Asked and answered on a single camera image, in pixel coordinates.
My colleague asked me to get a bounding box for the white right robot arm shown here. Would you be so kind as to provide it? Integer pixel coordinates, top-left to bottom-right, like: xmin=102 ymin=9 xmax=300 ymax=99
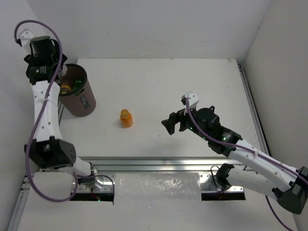
xmin=161 ymin=106 xmax=308 ymax=215

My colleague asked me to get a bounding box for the clear bottle yellow cap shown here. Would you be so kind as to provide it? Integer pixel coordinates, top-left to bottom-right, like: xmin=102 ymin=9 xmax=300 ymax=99
xmin=60 ymin=84 xmax=72 ymax=95

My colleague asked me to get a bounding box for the aluminium front rail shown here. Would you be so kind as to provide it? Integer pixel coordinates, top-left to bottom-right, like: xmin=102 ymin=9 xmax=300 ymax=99
xmin=77 ymin=157 xmax=250 ymax=196

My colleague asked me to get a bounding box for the aluminium rail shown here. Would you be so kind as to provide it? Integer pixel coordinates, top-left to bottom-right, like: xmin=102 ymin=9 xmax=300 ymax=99
xmin=7 ymin=101 xmax=64 ymax=231
xmin=77 ymin=157 xmax=250 ymax=196
xmin=237 ymin=63 xmax=267 ymax=149

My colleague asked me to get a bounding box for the crushed green bottle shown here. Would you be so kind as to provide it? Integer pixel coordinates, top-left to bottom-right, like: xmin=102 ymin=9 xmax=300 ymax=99
xmin=72 ymin=79 xmax=83 ymax=92

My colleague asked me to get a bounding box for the clear bottle black label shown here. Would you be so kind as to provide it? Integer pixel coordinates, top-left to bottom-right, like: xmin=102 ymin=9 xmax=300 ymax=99
xmin=61 ymin=64 xmax=68 ymax=77

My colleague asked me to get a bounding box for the aluminium right side rail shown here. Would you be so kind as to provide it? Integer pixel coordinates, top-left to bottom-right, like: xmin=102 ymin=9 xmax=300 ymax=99
xmin=237 ymin=63 xmax=267 ymax=149

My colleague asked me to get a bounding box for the brown plastic waste bin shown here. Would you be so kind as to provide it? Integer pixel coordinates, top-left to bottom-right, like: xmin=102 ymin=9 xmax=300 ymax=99
xmin=59 ymin=64 xmax=96 ymax=117

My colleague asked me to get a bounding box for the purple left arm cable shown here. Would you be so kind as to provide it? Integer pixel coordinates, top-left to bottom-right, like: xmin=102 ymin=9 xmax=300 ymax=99
xmin=13 ymin=20 xmax=116 ymax=202

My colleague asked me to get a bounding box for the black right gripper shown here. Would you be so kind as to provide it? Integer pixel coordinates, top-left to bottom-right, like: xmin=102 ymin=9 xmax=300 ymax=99
xmin=162 ymin=103 xmax=210 ymax=141

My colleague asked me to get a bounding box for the small orange juice bottle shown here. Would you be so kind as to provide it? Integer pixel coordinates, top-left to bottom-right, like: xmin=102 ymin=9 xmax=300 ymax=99
xmin=120 ymin=109 xmax=133 ymax=128

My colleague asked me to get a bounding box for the aluminium left side rail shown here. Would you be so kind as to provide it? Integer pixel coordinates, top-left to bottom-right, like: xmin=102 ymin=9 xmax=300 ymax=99
xmin=7 ymin=101 xmax=64 ymax=231

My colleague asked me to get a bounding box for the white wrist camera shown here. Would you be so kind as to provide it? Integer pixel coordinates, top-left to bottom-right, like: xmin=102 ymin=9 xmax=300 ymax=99
xmin=15 ymin=28 xmax=35 ymax=50
xmin=181 ymin=91 xmax=199 ymax=114

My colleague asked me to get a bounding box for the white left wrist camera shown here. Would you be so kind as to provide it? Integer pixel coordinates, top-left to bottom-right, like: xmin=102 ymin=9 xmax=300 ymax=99
xmin=15 ymin=28 xmax=35 ymax=50

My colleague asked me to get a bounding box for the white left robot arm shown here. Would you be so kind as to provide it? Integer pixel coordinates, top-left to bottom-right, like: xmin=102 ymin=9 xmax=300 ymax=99
xmin=25 ymin=36 xmax=96 ymax=176

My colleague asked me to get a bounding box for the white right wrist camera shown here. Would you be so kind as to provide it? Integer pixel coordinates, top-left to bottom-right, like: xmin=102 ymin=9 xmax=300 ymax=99
xmin=181 ymin=91 xmax=199 ymax=114

